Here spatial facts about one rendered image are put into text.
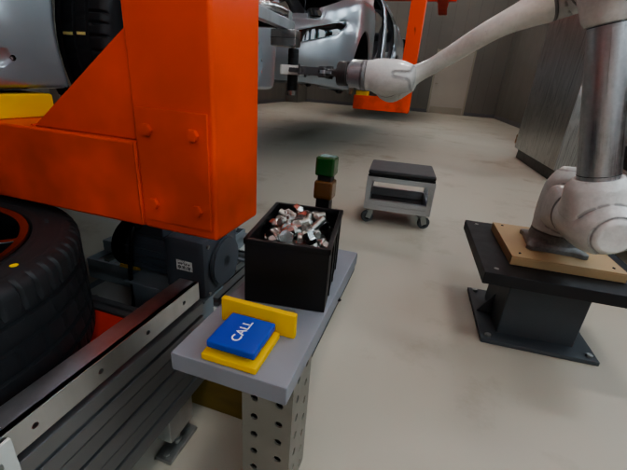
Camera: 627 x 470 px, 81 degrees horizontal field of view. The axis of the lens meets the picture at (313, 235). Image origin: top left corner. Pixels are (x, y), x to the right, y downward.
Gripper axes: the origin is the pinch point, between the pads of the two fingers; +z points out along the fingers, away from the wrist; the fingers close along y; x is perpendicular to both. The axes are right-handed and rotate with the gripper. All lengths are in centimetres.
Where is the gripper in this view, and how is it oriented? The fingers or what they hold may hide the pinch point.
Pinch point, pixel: (291, 70)
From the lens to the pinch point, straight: 138.0
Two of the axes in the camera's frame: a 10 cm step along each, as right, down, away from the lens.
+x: 0.7, -9.2, -3.9
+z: -9.5, -1.8, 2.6
